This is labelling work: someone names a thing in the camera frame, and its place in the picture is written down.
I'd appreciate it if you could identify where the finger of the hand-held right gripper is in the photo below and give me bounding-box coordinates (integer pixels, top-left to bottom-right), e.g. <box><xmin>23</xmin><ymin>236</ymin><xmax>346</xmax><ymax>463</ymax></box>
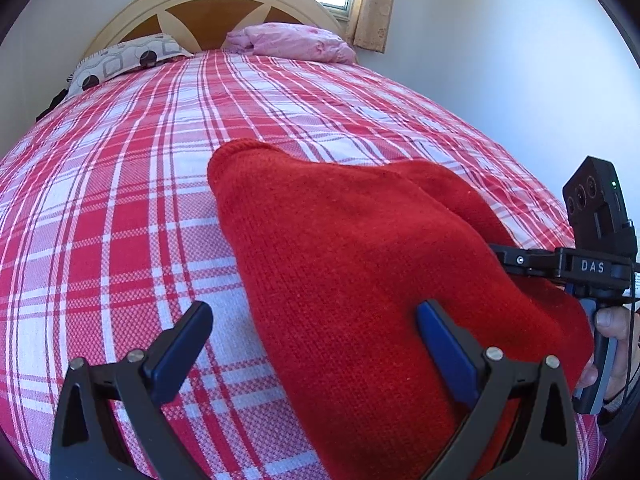
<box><xmin>487</xmin><ymin>242</ymin><xmax>559</xmax><ymax>279</ymax></box>

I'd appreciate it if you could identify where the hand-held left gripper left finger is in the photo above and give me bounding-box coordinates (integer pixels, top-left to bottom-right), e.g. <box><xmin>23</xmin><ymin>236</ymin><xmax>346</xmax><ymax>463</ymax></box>
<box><xmin>49</xmin><ymin>301</ymin><xmax>215</xmax><ymax>480</ymax></box>

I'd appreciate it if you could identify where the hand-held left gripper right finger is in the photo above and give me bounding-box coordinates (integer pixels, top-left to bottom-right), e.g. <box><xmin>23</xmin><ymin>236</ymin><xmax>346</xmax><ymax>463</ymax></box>
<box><xmin>416</xmin><ymin>300</ymin><xmax>581</xmax><ymax>480</ymax></box>

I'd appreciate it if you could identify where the red knitted sweater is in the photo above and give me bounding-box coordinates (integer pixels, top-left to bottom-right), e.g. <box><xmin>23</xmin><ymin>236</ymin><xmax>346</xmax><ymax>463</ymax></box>
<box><xmin>206</xmin><ymin>139</ymin><xmax>596</xmax><ymax>480</ymax></box>

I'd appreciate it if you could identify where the person's right hand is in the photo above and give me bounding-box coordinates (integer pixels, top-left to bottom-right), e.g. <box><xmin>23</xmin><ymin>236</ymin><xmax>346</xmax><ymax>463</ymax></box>
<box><xmin>575</xmin><ymin>307</ymin><xmax>633</xmax><ymax>402</ymax></box>

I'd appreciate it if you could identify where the red plaid bedspread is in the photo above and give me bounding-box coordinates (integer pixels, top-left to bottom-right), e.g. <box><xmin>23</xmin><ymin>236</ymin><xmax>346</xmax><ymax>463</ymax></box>
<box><xmin>0</xmin><ymin>50</ymin><xmax>608</xmax><ymax>480</ymax></box>

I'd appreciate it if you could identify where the dark cloth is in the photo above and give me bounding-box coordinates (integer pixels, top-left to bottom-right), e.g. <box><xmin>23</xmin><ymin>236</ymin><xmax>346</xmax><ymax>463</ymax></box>
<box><xmin>35</xmin><ymin>87</ymin><xmax>68</xmax><ymax>122</ymax></box>

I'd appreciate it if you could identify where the beige patterned curtain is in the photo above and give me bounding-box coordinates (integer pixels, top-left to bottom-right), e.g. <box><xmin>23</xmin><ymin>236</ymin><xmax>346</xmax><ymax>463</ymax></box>
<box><xmin>345</xmin><ymin>0</ymin><xmax>401</xmax><ymax>54</ymax></box>

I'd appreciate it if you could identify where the grey circle-patterned pillow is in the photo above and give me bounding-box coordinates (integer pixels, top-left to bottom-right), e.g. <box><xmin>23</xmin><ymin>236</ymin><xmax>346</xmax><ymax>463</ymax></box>
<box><xmin>65</xmin><ymin>33</ymin><xmax>193</xmax><ymax>98</ymax></box>

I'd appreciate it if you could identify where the pink pillow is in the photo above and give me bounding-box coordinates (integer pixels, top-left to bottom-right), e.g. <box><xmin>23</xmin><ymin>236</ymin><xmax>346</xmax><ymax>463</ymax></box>
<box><xmin>223</xmin><ymin>22</ymin><xmax>357</xmax><ymax>65</ymax></box>

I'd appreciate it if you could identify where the black cable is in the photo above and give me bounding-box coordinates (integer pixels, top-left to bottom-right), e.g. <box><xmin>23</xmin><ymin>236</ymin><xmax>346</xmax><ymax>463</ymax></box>
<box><xmin>602</xmin><ymin>260</ymin><xmax>640</xmax><ymax>413</ymax></box>

